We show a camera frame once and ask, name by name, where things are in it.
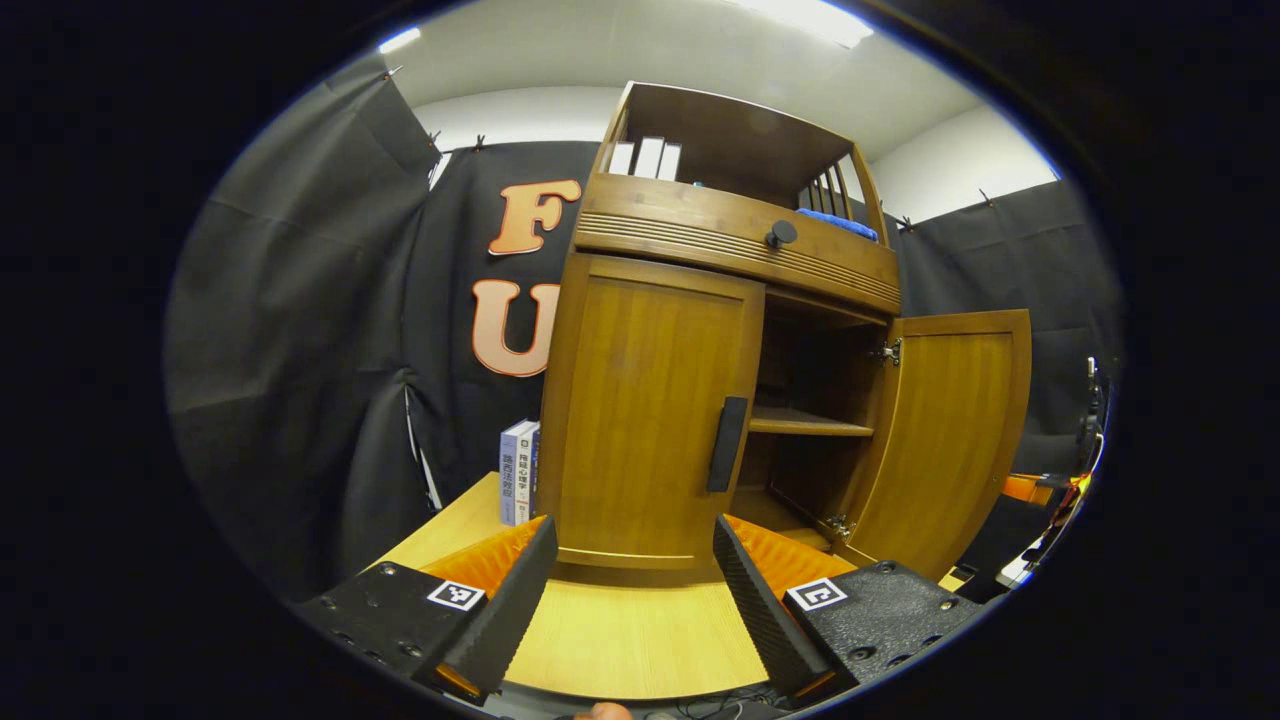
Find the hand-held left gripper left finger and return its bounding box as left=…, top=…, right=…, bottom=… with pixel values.
left=300, top=516, right=559, bottom=707

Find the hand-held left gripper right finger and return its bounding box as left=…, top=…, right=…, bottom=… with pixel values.
left=712, top=515, right=986, bottom=701

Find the wooden shoe cabinet door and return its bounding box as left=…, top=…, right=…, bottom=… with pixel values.
left=838, top=309, right=1033, bottom=583
left=545, top=253, right=766, bottom=573

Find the black door handle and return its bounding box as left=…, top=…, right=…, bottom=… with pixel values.
left=706, top=396, right=749, bottom=494

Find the wooden double-door shoe cabinet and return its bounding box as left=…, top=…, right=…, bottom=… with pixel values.
left=540, top=82, right=904, bottom=589

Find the wooden cabinet drawer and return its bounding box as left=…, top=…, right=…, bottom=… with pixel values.
left=574, top=173, right=902, bottom=317

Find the lavender paperback book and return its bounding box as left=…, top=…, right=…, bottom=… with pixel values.
left=499, top=420, right=531, bottom=527

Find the white blue-lettered book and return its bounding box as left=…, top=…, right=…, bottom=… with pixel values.
left=515, top=425, right=539, bottom=524

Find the wooden inner shelf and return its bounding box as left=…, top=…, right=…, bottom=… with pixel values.
left=748, top=405, right=876, bottom=438

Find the blue folded towel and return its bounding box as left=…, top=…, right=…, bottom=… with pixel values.
left=797, top=207, right=879, bottom=243

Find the black backdrop cloth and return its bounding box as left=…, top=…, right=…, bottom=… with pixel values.
left=163, top=55, right=1126, bottom=601

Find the large ceiling light panel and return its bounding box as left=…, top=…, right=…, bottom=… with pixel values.
left=740, top=0, right=876, bottom=49

